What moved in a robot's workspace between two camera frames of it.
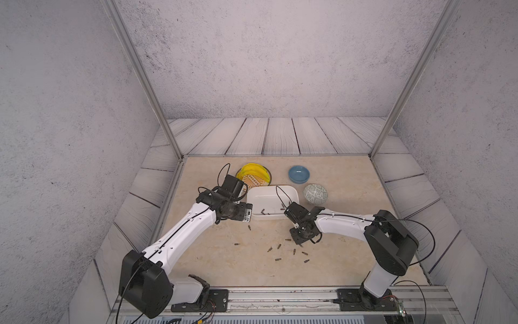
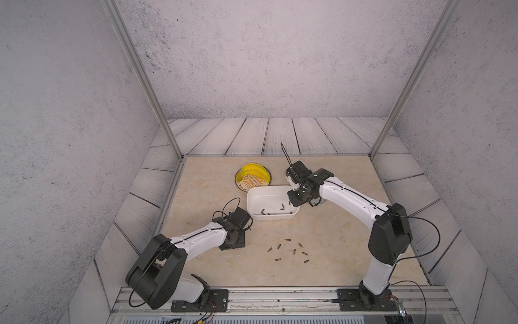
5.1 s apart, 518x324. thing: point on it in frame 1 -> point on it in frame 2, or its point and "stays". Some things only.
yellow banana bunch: [253, 168] stays
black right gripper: [295, 238] -> [293, 201]
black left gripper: [244, 214] -> [243, 243]
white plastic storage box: [269, 202] stays
